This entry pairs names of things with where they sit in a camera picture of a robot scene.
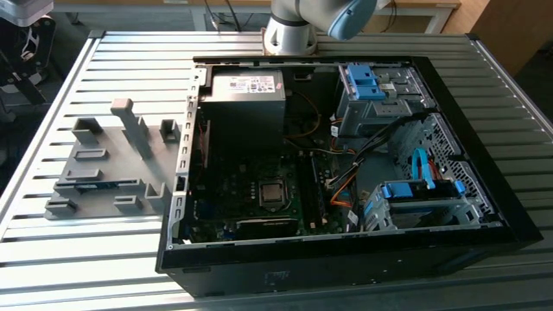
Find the blue RAM stick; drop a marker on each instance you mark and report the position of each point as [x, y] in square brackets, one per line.
[98, 187]

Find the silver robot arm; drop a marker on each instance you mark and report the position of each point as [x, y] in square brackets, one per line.
[287, 32]

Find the black RAM slot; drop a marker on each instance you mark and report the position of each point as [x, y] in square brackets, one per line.
[306, 194]

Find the grey parts rack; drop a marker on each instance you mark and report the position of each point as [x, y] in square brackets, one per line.
[121, 155]

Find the grey power supply unit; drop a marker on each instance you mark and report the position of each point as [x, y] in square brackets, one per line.
[242, 116]

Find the green motherboard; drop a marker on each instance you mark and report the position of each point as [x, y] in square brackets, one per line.
[230, 201]

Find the silver CPU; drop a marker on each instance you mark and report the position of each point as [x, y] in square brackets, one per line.
[271, 193]

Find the black graphics card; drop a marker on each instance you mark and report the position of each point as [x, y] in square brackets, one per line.
[269, 228]

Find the blue disk carrier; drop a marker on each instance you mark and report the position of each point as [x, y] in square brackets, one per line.
[402, 190]
[366, 84]

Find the silver drive cage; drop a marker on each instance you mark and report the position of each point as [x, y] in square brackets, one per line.
[432, 207]
[367, 116]

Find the black PC case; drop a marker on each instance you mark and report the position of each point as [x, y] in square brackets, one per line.
[303, 262]

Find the wooden desk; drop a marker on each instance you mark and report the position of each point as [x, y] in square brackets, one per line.
[432, 4]

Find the wooden cabinet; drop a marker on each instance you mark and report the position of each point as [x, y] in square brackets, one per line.
[515, 29]

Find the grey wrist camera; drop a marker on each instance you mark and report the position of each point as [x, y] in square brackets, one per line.
[26, 13]

